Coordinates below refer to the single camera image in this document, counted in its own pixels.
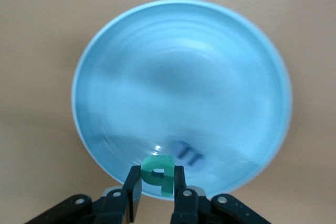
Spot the blue foam letter m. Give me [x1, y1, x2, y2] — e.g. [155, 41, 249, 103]
[170, 139, 206, 170]

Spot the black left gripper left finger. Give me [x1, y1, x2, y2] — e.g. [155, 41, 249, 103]
[25, 165, 144, 224]

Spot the blue plate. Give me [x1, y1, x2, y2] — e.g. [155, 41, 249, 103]
[70, 0, 293, 201]

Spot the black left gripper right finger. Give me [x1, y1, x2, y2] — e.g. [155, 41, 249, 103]
[170, 165, 274, 224]

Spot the teal foam letter b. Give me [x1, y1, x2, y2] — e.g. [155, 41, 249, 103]
[140, 154, 175, 199]

